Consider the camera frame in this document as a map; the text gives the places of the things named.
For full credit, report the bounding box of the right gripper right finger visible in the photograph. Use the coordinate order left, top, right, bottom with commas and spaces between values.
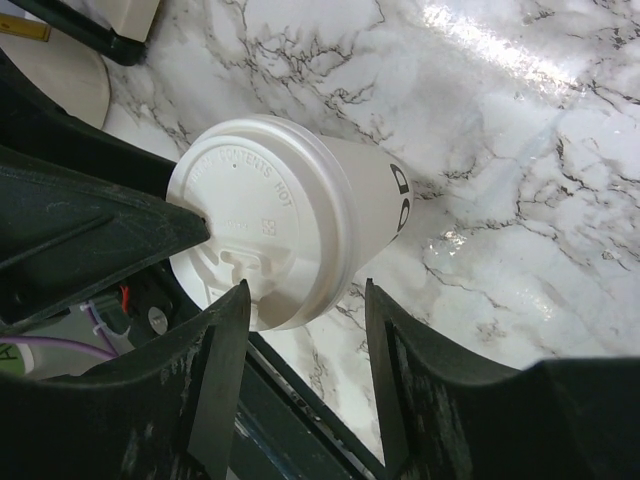
365, 283, 639, 479

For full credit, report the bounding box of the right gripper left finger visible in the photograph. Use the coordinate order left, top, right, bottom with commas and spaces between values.
1, 283, 250, 479

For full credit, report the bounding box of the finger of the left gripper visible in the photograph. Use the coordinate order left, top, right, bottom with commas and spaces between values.
1, 54, 175, 199
1, 148, 209, 325

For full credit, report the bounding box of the white plastic cup lid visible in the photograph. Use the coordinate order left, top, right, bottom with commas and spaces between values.
166, 115, 358, 331

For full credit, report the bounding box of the white paper coffee cup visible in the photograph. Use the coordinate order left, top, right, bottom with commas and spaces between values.
320, 136, 414, 268

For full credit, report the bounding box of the black beige shelf rack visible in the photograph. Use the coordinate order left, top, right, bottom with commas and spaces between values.
11, 0, 160, 66

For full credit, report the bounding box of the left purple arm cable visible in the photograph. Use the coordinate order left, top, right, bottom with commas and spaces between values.
0, 302, 126, 361

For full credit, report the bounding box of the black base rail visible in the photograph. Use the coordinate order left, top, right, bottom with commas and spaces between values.
230, 333, 385, 480

